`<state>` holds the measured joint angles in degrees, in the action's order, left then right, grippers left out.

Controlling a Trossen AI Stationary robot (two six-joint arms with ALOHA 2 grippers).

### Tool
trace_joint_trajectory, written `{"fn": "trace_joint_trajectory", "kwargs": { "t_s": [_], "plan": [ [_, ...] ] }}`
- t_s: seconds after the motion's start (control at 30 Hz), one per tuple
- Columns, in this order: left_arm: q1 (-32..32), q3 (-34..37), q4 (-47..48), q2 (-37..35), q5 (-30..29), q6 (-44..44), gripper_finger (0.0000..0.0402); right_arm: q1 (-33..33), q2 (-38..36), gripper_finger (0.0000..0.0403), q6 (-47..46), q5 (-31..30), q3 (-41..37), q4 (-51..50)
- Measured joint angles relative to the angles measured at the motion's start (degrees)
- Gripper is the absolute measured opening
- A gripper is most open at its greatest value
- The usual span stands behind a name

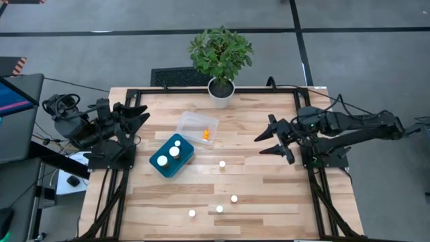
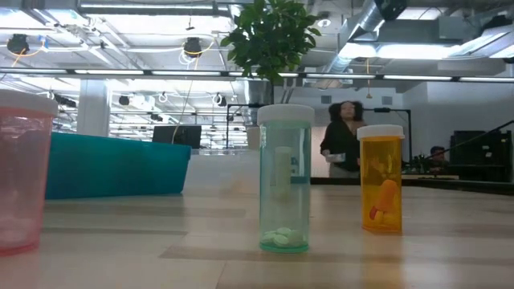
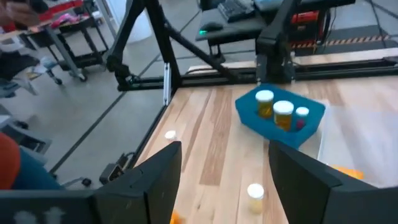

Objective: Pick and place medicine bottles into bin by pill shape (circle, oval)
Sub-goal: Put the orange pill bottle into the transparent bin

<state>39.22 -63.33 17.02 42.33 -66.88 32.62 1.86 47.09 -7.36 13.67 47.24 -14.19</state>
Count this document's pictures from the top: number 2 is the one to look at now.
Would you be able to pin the green pill bottle white cap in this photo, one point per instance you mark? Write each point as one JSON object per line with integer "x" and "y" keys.
{"x": 285, "y": 200}

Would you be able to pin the orange pill bottle white cap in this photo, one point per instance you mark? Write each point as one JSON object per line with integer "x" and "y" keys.
{"x": 381, "y": 180}

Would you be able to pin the small white ball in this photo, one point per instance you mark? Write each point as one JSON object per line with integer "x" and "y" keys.
{"x": 20, "y": 180}

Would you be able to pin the blue-green plastic bin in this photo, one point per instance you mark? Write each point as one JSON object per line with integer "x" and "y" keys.
{"x": 120, "y": 168}

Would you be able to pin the black background monitor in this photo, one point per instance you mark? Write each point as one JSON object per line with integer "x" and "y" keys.
{"x": 176, "y": 136}

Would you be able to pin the person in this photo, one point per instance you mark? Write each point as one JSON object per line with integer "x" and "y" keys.
{"x": 437, "y": 156}
{"x": 341, "y": 140}

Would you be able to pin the green potted plant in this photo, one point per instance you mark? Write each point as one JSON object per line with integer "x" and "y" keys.
{"x": 269, "y": 36}

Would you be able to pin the white building column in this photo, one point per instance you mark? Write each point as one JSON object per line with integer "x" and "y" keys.
{"x": 93, "y": 108}

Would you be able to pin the black storage cabinet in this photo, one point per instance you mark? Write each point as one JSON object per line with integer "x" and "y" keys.
{"x": 482, "y": 156}

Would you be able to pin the black tubular frame stand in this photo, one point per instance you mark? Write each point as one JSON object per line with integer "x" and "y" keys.
{"x": 385, "y": 109}

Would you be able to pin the silver ventilation duct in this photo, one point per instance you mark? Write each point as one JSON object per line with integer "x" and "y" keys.
{"x": 357, "y": 24}

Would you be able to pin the black aluminium table frame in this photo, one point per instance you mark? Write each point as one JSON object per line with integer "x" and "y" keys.
{"x": 462, "y": 185}

